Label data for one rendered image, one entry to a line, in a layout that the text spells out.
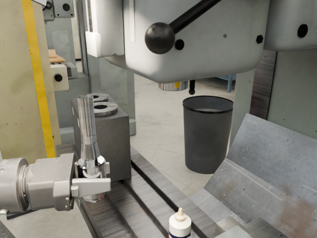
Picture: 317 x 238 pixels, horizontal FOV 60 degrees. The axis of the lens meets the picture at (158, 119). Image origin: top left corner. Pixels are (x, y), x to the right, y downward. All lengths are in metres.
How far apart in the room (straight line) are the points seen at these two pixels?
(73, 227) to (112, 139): 1.47
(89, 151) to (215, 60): 0.24
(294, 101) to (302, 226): 0.29
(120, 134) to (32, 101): 1.50
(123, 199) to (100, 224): 0.10
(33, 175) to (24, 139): 1.78
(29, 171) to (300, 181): 0.58
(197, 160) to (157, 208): 1.89
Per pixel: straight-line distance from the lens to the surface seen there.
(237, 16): 0.37
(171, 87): 0.42
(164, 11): 0.31
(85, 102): 0.43
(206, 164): 2.56
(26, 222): 2.29
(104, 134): 0.71
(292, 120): 0.76
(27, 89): 2.15
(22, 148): 2.28
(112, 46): 0.37
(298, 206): 0.73
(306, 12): 0.45
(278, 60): 0.76
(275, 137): 0.78
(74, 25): 8.76
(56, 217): 2.25
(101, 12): 0.36
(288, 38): 0.43
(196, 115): 2.35
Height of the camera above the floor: 1.39
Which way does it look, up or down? 21 degrees down
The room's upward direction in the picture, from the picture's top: straight up
